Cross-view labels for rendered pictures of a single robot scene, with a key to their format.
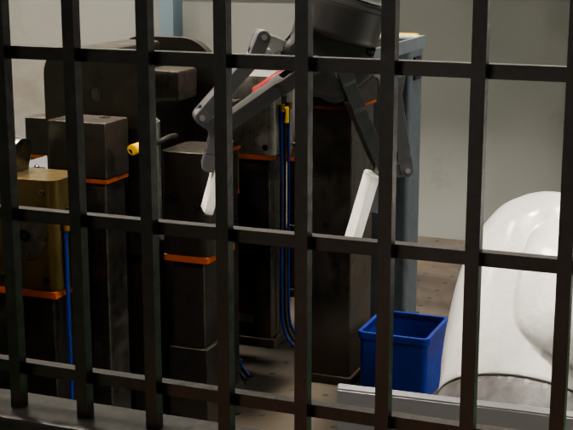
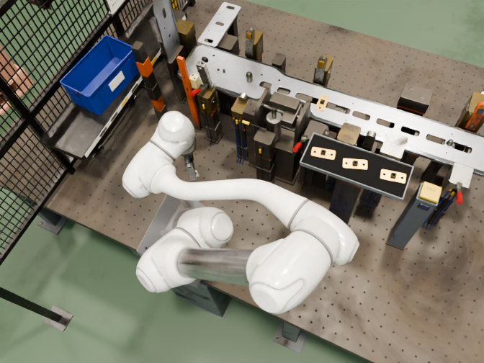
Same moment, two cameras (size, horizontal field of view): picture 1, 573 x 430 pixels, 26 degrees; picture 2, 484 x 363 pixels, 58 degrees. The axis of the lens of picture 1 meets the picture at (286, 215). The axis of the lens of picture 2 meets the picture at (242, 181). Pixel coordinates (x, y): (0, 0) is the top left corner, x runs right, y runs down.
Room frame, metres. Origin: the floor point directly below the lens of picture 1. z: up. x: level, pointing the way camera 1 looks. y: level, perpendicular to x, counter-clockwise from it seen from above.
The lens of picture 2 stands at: (1.41, -0.86, 2.51)
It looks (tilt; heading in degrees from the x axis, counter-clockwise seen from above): 62 degrees down; 100
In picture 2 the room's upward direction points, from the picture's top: 7 degrees counter-clockwise
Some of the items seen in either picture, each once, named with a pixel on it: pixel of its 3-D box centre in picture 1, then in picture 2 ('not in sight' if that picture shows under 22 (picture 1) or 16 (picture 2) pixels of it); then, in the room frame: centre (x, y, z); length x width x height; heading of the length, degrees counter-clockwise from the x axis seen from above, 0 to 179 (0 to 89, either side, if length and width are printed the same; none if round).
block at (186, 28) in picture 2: not in sight; (189, 54); (0.95, 0.72, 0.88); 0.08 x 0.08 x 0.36; 68
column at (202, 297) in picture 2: not in sight; (203, 266); (1.04, -0.20, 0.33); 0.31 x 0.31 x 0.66; 67
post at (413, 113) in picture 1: (392, 187); (410, 219); (1.92, -0.17, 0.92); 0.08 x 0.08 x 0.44; 68
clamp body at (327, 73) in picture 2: not in sight; (321, 86); (1.61, 0.52, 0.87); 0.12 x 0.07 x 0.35; 68
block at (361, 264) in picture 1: (337, 218); (346, 194); (1.68, -0.07, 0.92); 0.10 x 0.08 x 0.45; 158
